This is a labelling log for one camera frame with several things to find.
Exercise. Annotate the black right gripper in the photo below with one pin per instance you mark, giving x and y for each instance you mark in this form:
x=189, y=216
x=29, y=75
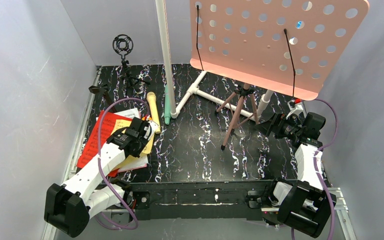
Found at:
x=276, y=122

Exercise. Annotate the pink music stand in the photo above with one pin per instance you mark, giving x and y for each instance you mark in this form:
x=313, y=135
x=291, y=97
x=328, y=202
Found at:
x=256, y=41

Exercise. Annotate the yellow sheet music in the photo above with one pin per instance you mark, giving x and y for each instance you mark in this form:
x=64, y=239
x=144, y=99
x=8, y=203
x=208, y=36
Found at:
x=131, y=162

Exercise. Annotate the black tripod shock mount stand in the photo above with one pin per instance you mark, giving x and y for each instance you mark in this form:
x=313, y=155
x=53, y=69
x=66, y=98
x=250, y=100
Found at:
x=123, y=45

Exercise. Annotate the red folder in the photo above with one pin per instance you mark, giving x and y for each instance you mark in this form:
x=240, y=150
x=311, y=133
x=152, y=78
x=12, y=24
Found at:
x=91, y=147

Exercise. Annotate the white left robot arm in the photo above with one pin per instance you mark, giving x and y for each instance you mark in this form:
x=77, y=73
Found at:
x=70, y=206

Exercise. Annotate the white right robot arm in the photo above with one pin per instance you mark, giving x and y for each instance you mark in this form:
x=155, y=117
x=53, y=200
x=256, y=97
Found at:
x=304, y=205

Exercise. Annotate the blue tube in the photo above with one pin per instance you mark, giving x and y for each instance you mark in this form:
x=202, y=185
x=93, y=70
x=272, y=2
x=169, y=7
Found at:
x=299, y=24

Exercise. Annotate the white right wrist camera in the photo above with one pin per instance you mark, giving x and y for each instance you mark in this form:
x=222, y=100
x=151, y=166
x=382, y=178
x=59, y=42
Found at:
x=296, y=108

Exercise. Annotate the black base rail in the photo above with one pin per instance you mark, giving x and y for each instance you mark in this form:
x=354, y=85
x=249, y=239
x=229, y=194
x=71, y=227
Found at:
x=202, y=200

